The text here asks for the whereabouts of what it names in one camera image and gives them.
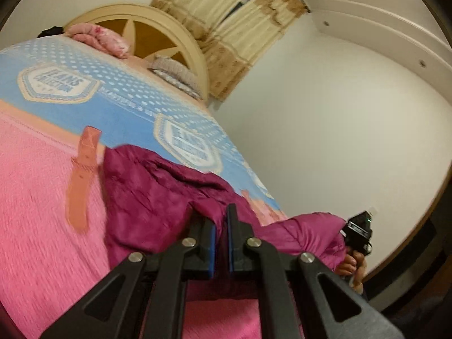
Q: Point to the black cloth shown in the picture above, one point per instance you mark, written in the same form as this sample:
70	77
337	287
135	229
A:
51	31

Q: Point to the folded pink blanket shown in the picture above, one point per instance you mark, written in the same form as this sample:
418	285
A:
99	35

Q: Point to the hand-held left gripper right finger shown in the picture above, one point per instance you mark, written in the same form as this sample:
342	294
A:
231	243

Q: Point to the striped pillow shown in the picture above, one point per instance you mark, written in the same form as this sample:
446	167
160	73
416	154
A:
176	70

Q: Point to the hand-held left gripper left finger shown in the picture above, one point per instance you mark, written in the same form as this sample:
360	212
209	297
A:
212	250

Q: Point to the printed pink blue bed sheet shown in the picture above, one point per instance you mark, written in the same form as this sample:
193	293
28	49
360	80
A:
35	201

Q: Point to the person's right hand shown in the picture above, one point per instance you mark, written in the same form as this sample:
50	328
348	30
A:
353	270

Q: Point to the cream wooden headboard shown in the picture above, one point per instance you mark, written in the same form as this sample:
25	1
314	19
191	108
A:
190	49

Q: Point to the magenta puffer jacket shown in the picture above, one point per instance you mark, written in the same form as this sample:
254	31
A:
152	190

